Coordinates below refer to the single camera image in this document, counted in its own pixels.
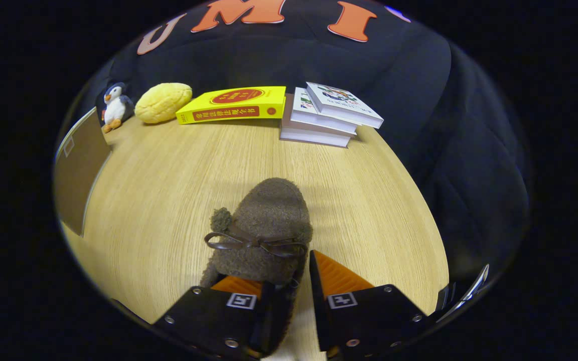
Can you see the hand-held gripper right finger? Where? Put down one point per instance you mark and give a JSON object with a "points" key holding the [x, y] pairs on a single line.
{"points": [[319, 311]]}

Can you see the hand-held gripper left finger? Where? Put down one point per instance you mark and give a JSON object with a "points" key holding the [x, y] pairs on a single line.
{"points": [[269, 321]]}

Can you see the yellow book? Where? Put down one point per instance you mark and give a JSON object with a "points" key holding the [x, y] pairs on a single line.
{"points": [[234, 103]]}

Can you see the brown fuzzy shoe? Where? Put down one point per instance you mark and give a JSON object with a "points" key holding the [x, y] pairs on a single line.
{"points": [[269, 215]]}

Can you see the brown fabric storage box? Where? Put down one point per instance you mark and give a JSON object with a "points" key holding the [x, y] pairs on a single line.
{"points": [[81, 170]]}

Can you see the white book with pink spine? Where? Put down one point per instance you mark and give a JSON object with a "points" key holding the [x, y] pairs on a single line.
{"points": [[314, 137]]}

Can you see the yellow round plush bun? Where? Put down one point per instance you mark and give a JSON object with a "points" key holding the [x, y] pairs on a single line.
{"points": [[163, 103]]}

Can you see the penguin plush toy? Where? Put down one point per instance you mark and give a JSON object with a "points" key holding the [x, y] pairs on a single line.
{"points": [[115, 108]]}

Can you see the black backdrop cloth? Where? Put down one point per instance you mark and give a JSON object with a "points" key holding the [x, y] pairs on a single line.
{"points": [[409, 75]]}

